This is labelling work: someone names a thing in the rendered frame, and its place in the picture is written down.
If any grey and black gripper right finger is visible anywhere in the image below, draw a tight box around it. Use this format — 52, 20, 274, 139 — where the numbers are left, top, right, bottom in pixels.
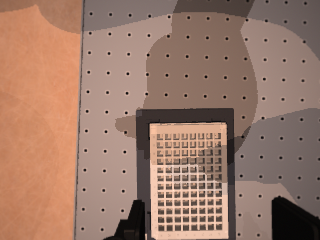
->
271, 197, 320, 240

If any beige well plate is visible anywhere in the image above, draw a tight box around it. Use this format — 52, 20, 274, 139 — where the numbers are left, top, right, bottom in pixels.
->
150, 123, 228, 240

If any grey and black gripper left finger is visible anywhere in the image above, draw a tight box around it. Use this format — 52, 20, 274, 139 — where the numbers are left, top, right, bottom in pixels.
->
103, 200, 145, 240

